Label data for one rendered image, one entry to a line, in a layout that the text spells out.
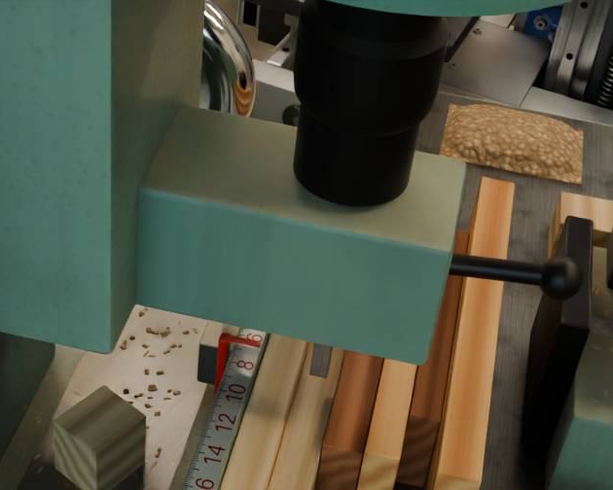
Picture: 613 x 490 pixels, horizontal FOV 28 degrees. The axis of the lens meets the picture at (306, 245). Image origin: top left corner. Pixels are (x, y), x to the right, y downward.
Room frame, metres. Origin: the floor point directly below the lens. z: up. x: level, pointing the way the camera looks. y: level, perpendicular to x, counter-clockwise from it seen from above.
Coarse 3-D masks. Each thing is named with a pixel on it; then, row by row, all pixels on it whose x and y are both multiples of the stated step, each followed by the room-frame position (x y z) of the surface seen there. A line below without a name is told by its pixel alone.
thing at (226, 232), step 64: (192, 128) 0.45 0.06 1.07; (256, 128) 0.46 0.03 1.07; (192, 192) 0.41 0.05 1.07; (256, 192) 0.41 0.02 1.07; (448, 192) 0.43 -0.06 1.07; (192, 256) 0.40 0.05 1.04; (256, 256) 0.40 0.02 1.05; (320, 256) 0.40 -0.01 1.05; (384, 256) 0.40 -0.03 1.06; (448, 256) 0.39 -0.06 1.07; (256, 320) 0.40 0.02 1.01; (320, 320) 0.40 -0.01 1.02; (384, 320) 0.39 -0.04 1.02
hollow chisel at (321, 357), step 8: (320, 344) 0.43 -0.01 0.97; (312, 352) 0.43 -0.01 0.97; (320, 352) 0.43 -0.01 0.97; (328, 352) 0.43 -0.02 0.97; (312, 360) 0.43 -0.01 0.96; (320, 360) 0.43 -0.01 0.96; (328, 360) 0.43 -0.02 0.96; (312, 368) 0.43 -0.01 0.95; (320, 368) 0.43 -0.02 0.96; (328, 368) 0.43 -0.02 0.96; (320, 376) 0.43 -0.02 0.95
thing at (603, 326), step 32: (576, 224) 0.52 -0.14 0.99; (576, 256) 0.50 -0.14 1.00; (544, 320) 0.49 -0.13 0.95; (576, 320) 0.45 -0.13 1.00; (608, 320) 0.49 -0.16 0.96; (544, 352) 0.46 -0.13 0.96; (576, 352) 0.44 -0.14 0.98; (544, 384) 0.44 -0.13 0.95; (544, 416) 0.44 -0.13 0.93; (544, 448) 0.44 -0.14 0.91
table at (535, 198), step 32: (448, 96) 0.79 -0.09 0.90; (608, 128) 0.77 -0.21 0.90; (608, 160) 0.73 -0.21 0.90; (544, 192) 0.68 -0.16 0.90; (576, 192) 0.68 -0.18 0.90; (608, 192) 0.69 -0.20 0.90; (512, 224) 0.64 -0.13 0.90; (544, 224) 0.64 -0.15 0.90; (512, 256) 0.61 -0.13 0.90; (544, 256) 0.61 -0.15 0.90; (512, 288) 0.57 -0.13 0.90; (512, 320) 0.55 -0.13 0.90; (512, 352) 0.52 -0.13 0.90; (512, 384) 0.49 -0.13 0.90; (512, 416) 0.47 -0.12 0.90; (512, 448) 0.44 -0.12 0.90; (512, 480) 0.42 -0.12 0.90; (544, 480) 0.42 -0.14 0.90
